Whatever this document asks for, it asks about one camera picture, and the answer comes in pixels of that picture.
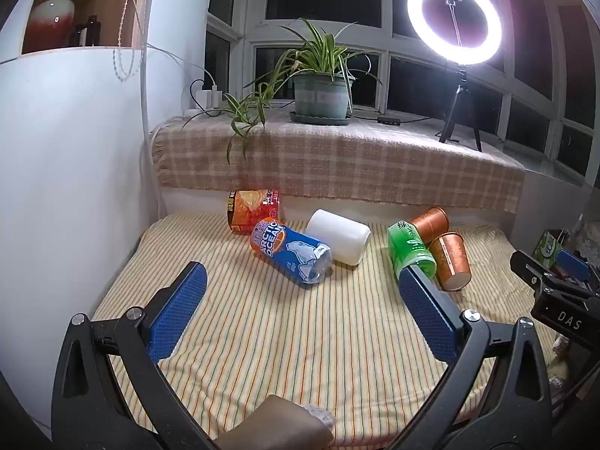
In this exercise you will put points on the spider plant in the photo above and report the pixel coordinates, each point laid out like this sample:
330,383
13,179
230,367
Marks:
309,56

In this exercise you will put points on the copper paper cup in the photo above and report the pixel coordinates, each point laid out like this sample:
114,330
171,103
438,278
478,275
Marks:
430,222
452,260

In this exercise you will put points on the green plant pot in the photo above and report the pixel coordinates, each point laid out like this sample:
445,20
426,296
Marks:
322,93

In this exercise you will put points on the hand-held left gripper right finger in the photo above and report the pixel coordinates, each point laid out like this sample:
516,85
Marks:
429,314

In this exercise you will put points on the white charger plug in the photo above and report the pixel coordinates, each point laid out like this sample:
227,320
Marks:
215,96
201,98

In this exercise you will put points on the plaid cloth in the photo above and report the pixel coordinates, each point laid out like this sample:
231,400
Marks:
351,164

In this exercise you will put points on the black tripod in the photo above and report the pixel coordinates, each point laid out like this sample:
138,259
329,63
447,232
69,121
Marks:
457,103

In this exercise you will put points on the green box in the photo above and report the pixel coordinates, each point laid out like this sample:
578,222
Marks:
549,246

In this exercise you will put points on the black usb hub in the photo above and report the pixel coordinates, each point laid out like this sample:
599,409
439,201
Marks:
389,119

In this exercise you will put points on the white cup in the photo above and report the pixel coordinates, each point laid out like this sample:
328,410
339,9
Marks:
340,241

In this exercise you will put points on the striped yellow mat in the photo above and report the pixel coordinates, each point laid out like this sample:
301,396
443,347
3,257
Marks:
290,337

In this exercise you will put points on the orange printed cup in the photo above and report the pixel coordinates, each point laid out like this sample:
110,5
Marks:
251,211

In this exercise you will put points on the blue printed cup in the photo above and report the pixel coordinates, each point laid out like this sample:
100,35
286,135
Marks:
290,253

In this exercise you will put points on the red ceramic vase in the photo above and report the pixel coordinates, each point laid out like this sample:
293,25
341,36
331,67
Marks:
49,14

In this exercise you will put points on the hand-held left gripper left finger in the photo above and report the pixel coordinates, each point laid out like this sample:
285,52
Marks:
176,309

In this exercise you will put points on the white framed window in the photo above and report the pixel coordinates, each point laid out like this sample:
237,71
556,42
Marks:
375,63

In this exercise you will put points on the green pot saucer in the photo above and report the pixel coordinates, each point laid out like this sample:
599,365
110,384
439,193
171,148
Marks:
321,119

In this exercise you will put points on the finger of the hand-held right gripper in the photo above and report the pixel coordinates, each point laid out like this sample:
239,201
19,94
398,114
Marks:
574,263
529,265

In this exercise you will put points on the green printed cup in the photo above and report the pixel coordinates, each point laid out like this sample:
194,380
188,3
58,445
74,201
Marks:
410,251

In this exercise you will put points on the white cabinet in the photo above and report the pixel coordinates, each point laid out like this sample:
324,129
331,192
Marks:
70,173

